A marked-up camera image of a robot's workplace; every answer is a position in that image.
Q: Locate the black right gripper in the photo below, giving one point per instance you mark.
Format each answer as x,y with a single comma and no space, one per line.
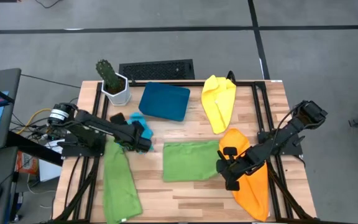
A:
241,166

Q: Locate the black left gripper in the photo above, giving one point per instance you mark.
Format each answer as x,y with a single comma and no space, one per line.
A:
129,135

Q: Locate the blue microfiber towel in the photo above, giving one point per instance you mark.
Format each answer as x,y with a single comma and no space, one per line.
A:
138,117

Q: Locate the orange microfiber towel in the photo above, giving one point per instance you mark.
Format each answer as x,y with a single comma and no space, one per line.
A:
253,196

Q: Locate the green microfiber towel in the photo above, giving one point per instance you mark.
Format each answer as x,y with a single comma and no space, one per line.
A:
120,186
188,161

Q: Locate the yellow microfiber towel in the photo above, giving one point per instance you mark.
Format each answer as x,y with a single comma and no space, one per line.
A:
217,105

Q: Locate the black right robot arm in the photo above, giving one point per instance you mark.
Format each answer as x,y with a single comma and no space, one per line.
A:
291,127

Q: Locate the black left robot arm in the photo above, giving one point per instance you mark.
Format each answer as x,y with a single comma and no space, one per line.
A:
85,124

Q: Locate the teal plastic tray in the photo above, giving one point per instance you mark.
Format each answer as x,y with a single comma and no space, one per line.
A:
165,101

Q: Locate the white hexagonal plant pot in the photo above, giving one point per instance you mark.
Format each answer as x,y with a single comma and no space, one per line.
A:
121,98

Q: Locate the black keyboard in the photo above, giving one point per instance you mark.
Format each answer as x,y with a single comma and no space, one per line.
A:
157,70

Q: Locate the green cactus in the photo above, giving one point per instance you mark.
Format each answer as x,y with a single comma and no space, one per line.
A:
107,74

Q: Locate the white paper box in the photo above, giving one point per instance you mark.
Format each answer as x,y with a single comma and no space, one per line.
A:
48,171

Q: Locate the black desk leg bar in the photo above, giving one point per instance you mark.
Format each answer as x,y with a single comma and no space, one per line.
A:
33,147

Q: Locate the orange cardboard box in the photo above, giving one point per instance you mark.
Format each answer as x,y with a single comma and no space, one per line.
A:
28,163

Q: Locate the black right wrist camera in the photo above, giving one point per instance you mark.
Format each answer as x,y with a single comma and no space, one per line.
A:
230,151

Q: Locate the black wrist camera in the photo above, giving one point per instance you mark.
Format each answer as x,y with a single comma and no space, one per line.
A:
118,119
230,151

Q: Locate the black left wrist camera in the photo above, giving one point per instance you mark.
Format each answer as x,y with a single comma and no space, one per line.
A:
118,119

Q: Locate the black aluminium table frame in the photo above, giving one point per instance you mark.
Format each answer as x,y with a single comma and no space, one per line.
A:
259,102

